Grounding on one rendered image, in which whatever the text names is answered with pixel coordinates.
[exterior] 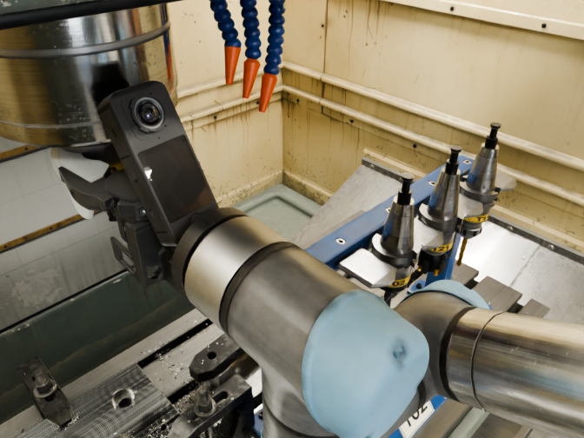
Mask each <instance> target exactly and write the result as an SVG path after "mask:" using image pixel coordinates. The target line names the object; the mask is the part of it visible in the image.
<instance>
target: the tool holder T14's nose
mask: <svg viewBox="0 0 584 438"><path fill-rule="evenodd" d="M481 224H482V222H481V223H472V222H466V221H464V220H463V223H462V225H461V232H460V233H459V235H460V236H461V237H462V238H464V239H472V238H474V237H475V236H478V235H479V234H480V233H481V231H482V225H481Z"/></svg>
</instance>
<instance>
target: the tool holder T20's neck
mask: <svg viewBox="0 0 584 438"><path fill-rule="evenodd" d="M104 148H105V151H101V152H96V153H82V154H83V156H84V157H86V158H88V159H91V160H100V161H103V162H105V163H107V164H108V165H112V164H115V163H118V162H120V161H121V160H120V158H119V156H118V154H117V153H116V150H115V148H114V146H113V144H109V145H107V146H104Z"/></svg>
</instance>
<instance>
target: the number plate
mask: <svg viewBox="0 0 584 438"><path fill-rule="evenodd" d="M433 412H434V409H433V406H432V404H431V402H430V401H428V402H427V403H426V404H425V405H424V406H423V407H422V408H421V409H419V410H418V411H417V412H416V413H415V414H414V415H412V416H411V417H410V418H409V419H408V420H407V421H405V422H404V423H403V424H402V425H401V426H400V427H399V430H400V432H401V435H402V437H403V438H410V437H411V436H412V435H413V434H414V433H415V431H416V430H417V429H418V428H419V427H420V426H421V425H422V424H423V423H424V422H425V421H426V420H427V419H428V418H429V416H430V415H431V414H432V413H433Z"/></svg>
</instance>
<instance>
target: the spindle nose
mask: <svg viewBox="0 0 584 438"><path fill-rule="evenodd" d="M169 19H170V13H169V4H168V3H164V4H158V5H152V6H147V7H142V8H136V9H131V10H121V11H115V12H110V13H104V14H99V15H94V16H88V17H78V18H72V19H67V20H62V21H56V22H51V23H40V24H35V25H30V26H24V27H19V28H14V29H7V30H0V136H1V137H4V138H6V139H8V140H11V141H12V142H15V143H21V144H25V145H30V146H37V147H52V148H62V147H78V146H86V145H93V144H99V143H107V142H111V140H110V137H109V135H108V133H107V131H106V129H105V128H104V126H103V123H102V121H101V119H100V117H99V115H98V113H97V108H98V105H99V104H100V102H101V101H102V100H103V99H104V98H106V97H107V96H109V95H111V94H112V93H114V92H115V91H118V90H122V89H125V88H128V87H131V86H134V85H137V84H139V83H145V82H148V81H158V82H161V83H163V84H164V85H165V87H166V89H167V91H168V92H169V96H170V98H171V100H172V102H173V104H174V106H175V107H176V106H177V104H178V94H177V86H178V75H177V68H176V55H175V48H174V41H173V34H172V27H171V21H170V20H169Z"/></svg>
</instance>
